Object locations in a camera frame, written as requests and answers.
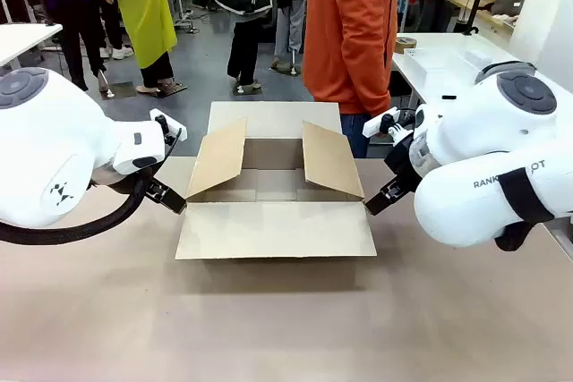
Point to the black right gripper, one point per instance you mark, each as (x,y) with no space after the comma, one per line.
(403,163)

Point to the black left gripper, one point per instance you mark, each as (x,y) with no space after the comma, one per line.
(144,178)

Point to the brown cardboard box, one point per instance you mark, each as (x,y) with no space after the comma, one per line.
(273,230)

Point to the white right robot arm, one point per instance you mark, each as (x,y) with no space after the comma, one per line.
(470,140)

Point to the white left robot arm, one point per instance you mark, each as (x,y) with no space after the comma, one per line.
(45,154)

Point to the large white table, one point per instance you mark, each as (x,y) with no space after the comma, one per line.
(443,69)

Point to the brown packing tape roll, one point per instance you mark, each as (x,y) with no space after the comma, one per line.
(406,44)

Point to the person in orange hoodie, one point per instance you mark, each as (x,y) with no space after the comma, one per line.
(349,33)

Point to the mannequin in yellow apron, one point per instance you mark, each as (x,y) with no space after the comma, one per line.
(143,11)

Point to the small white table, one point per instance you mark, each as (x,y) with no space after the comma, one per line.
(22,39)

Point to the wooden background table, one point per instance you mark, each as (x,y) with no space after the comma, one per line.
(492,6)

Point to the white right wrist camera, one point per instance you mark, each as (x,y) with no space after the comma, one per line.
(378,123)

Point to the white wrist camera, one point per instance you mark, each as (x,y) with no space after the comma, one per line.
(378,123)
(168,121)

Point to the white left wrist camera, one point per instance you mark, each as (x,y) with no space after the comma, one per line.
(168,121)

